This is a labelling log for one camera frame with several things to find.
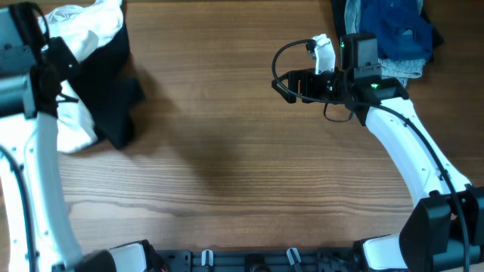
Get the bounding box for light blue denim jeans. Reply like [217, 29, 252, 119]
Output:
[343, 0, 427, 88]

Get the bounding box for black t-shirt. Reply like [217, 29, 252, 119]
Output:
[68, 23, 144, 150]

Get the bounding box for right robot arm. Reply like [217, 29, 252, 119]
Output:
[271, 34, 483, 271]

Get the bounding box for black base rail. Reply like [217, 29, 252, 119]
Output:
[158, 247, 361, 272]

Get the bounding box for black folded garment under jeans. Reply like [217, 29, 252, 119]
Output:
[330, 0, 444, 62]

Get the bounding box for black camera cable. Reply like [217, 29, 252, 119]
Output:
[271, 39, 472, 272]
[0, 145, 39, 272]

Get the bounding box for left black camera cable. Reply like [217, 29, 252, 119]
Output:
[0, 145, 39, 272]

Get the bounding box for right black camera cable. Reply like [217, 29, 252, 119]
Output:
[271, 39, 472, 272]

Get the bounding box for white t-shirt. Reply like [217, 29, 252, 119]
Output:
[41, 0, 124, 153]

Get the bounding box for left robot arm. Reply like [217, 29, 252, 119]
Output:
[1, 1, 152, 271]

